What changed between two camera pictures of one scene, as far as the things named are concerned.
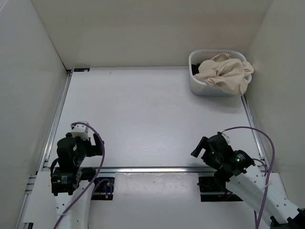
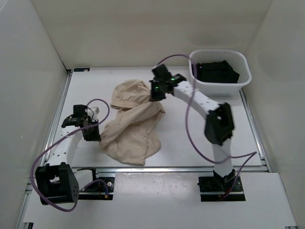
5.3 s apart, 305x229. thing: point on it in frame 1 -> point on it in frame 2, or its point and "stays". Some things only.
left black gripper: [97, 149] -> [96, 137]
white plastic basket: [200, 88] stays
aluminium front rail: [151, 169] stays
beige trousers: [232, 75] -> [131, 137]
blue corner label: [81, 69] stays
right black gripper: [202, 144] -> [154, 96]
